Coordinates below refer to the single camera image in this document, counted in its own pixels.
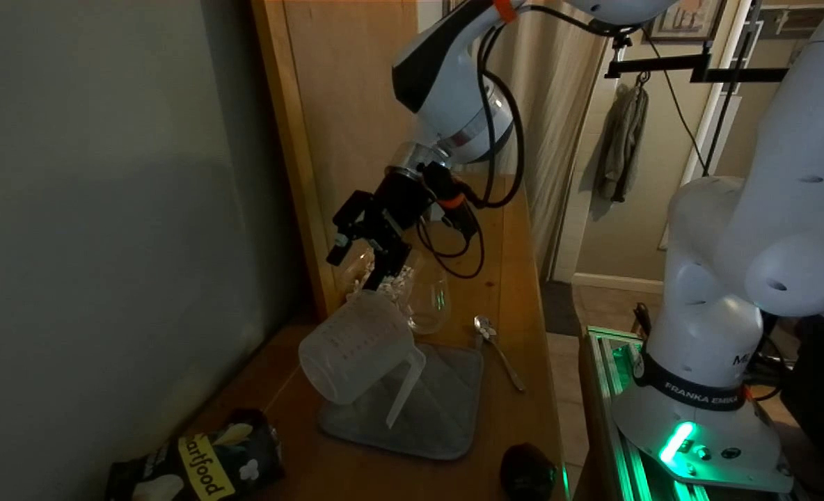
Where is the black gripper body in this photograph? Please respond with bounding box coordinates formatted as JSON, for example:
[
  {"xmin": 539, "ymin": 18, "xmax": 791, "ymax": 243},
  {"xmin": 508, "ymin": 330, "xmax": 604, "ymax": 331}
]
[{"xmin": 332, "ymin": 164, "xmax": 436, "ymax": 254}]

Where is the clear plastic measuring jar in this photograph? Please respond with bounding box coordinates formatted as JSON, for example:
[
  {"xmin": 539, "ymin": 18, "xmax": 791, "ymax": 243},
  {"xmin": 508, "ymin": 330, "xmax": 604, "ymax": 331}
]
[{"xmin": 294, "ymin": 289, "xmax": 432, "ymax": 431}]

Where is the clear drinking glass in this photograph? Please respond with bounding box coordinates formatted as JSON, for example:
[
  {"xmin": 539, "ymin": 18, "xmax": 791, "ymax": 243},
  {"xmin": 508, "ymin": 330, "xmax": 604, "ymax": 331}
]
[{"xmin": 408, "ymin": 277, "xmax": 453, "ymax": 338}]

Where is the metal spoon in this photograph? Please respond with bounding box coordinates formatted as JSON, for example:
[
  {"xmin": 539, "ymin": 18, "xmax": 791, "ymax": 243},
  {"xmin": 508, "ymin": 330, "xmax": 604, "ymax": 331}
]
[{"xmin": 469, "ymin": 312, "xmax": 529, "ymax": 399}]

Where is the grey square tray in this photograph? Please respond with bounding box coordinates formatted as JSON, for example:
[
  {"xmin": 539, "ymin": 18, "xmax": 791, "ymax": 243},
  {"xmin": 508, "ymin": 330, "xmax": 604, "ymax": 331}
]
[{"xmin": 315, "ymin": 344, "xmax": 487, "ymax": 466}]

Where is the beige curtain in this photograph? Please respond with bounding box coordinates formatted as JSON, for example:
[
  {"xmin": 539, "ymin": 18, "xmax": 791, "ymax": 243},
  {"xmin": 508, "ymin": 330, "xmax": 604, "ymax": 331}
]
[{"xmin": 485, "ymin": 0, "xmax": 617, "ymax": 281}]

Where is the grey hanging jacket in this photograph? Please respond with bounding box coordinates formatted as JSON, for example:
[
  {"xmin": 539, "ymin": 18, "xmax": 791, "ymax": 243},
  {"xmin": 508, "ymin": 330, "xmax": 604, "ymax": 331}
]
[{"xmin": 588, "ymin": 79, "xmax": 652, "ymax": 224}]

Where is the black round object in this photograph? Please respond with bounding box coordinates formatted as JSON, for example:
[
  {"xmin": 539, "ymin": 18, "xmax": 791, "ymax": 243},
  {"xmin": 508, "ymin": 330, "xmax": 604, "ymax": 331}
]
[{"xmin": 499, "ymin": 442, "xmax": 560, "ymax": 501}]

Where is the black snack bag yellow label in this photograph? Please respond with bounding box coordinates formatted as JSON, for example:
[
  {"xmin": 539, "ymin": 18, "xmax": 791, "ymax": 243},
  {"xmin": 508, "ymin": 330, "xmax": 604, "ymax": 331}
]
[{"xmin": 102, "ymin": 406, "xmax": 286, "ymax": 501}]

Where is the black wrist camera orange plug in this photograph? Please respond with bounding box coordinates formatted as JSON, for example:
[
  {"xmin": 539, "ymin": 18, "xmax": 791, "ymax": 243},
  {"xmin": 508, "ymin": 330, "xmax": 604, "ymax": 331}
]
[{"xmin": 428, "ymin": 171, "xmax": 482, "ymax": 239}]

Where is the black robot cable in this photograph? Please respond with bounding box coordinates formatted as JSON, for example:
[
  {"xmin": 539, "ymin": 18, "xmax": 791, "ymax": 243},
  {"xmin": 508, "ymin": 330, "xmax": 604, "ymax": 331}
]
[{"xmin": 414, "ymin": 0, "xmax": 617, "ymax": 281}]

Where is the green lit aluminium rail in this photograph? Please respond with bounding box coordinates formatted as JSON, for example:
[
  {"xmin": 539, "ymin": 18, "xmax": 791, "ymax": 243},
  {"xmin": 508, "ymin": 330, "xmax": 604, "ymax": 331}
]
[{"xmin": 577, "ymin": 324, "xmax": 712, "ymax": 501}]

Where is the black metal bracket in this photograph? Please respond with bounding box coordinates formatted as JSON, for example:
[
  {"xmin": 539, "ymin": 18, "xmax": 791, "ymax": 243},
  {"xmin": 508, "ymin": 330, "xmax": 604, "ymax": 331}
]
[{"xmin": 604, "ymin": 40, "xmax": 791, "ymax": 87}]

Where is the framed wall picture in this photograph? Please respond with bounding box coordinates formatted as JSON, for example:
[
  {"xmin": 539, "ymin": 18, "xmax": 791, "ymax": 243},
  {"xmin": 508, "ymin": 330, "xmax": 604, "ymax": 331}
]
[{"xmin": 646, "ymin": 0, "xmax": 728, "ymax": 44}]

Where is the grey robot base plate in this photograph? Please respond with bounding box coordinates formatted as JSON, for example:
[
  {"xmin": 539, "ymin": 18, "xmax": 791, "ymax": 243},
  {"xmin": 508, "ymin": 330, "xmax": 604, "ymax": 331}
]
[{"xmin": 611, "ymin": 385, "xmax": 795, "ymax": 495}]

